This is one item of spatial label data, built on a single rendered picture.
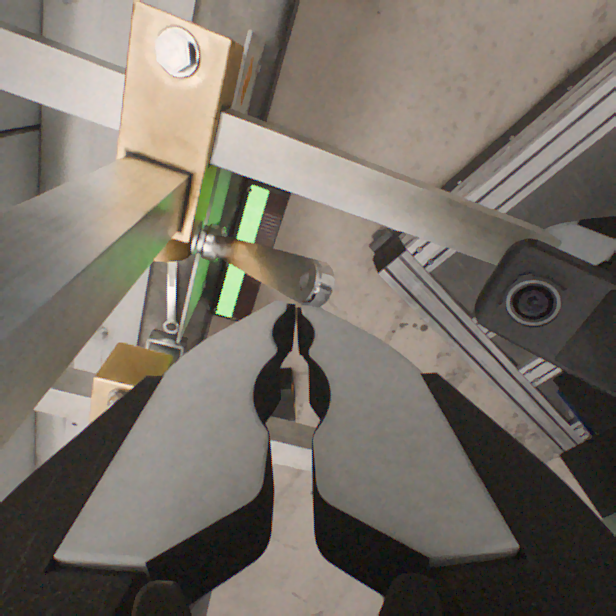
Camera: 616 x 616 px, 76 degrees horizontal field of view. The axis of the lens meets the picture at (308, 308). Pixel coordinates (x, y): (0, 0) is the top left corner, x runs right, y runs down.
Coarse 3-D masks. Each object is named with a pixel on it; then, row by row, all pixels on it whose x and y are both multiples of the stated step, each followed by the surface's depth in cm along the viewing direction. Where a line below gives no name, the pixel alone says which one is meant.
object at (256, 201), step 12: (252, 192) 40; (264, 192) 40; (252, 204) 41; (264, 204) 41; (252, 216) 41; (240, 228) 42; (252, 228) 42; (252, 240) 43; (228, 276) 45; (240, 276) 45; (228, 288) 46; (228, 300) 47; (216, 312) 47; (228, 312) 47
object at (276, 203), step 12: (276, 204) 41; (264, 216) 42; (276, 216) 42; (264, 228) 42; (276, 228) 42; (264, 240) 43; (252, 288) 46; (240, 300) 47; (252, 300) 47; (240, 312) 47
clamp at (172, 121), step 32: (160, 32) 20; (192, 32) 20; (128, 64) 20; (160, 64) 20; (224, 64) 20; (128, 96) 21; (160, 96) 21; (192, 96) 21; (224, 96) 22; (128, 128) 22; (160, 128) 22; (192, 128) 22; (160, 160) 23; (192, 160) 23; (192, 192) 24; (192, 224) 25; (160, 256) 26
